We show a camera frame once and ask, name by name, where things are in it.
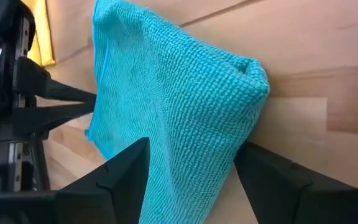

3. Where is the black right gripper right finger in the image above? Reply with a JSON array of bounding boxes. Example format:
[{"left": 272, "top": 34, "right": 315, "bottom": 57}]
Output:
[{"left": 234, "top": 141, "right": 358, "bottom": 224}]

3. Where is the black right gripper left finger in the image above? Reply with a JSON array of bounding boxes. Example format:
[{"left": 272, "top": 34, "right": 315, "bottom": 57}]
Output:
[{"left": 0, "top": 136, "right": 150, "bottom": 224}]

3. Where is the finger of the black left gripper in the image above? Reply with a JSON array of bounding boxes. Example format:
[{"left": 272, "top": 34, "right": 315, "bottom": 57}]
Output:
[
  {"left": 17, "top": 57, "right": 98, "bottom": 102},
  {"left": 12, "top": 102, "right": 96, "bottom": 139}
]

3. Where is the yellow microfiber towel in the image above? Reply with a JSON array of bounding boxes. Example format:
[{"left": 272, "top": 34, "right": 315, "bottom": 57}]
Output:
[{"left": 21, "top": 0, "right": 56, "bottom": 67}]

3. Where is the teal microfiber towel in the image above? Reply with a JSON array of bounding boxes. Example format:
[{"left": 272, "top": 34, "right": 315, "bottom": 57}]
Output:
[{"left": 85, "top": 0, "right": 272, "bottom": 224}]

